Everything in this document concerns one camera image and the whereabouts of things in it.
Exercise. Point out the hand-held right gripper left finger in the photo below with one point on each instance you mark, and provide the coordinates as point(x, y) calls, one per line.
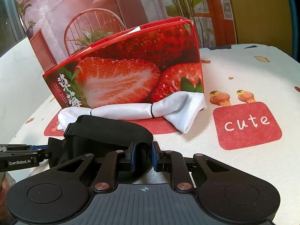
point(131, 157)

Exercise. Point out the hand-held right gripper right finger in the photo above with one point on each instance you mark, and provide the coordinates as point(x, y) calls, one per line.
point(156, 157)

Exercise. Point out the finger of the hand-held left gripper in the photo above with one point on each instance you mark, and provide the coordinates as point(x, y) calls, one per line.
point(38, 147)
point(43, 157)

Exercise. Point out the black eye mask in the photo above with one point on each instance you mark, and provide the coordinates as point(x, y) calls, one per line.
point(105, 133)

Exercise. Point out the red strawberry print box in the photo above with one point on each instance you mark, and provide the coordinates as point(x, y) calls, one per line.
point(140, 51)

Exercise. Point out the white tied cloth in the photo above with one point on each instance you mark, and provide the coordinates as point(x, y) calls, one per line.
point(187, 107)

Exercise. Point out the dark framed window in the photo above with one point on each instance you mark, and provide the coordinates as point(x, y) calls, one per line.
point(7, 16)

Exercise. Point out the printed room scene backdrop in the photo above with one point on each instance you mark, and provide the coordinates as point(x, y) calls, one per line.
point(70, 0)

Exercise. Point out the wooden panel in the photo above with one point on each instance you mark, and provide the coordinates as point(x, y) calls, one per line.
point(257, 11)

